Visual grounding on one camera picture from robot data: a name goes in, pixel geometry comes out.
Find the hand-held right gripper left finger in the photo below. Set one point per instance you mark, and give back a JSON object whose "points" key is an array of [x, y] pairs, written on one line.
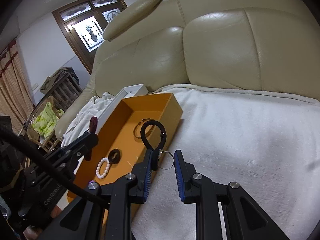
{"points": [[147, 172]]}

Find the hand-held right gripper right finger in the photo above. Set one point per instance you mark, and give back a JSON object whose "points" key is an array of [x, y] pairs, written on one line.
{"points": [[178, 175]]}

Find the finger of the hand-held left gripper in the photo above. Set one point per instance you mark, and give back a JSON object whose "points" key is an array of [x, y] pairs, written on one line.
{"points": [[75, 147]]}

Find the orange cardboard box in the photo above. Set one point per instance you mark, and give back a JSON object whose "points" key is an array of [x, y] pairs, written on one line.
{"points": [[150, 107]]}

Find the wicker chair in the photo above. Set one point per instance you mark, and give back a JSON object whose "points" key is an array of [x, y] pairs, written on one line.
{"points": [[50, 142]]}

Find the light green cloth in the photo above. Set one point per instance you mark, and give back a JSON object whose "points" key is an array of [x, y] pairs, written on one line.
{"points": [[45, 120]]}

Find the thin metal bangle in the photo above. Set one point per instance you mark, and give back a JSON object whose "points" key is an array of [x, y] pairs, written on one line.
{"points": [[135, 131]]}

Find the white blanket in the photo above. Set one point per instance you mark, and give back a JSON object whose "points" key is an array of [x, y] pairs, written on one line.
{"points": [[237, 142]]}

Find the olive jacket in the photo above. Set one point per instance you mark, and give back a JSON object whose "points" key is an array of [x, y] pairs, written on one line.
{"points": [[53, 78]]}

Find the white cardboard box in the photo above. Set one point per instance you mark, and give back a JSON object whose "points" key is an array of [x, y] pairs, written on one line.
{"points": [[132, 90]]}

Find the beige patterned curtain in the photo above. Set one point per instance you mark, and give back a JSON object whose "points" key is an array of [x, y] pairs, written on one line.
{"points": [[15, 92]]}

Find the wooden stained glass door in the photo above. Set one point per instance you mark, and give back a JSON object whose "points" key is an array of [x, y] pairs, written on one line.
{"points": [[87, 32]]}

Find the beige leather sofa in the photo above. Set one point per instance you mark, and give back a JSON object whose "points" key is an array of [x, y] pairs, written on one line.
{"points": [[225, 50]]}

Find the white wall socket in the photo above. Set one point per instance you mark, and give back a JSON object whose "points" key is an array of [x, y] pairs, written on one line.
{"points": [[35, 85]]}

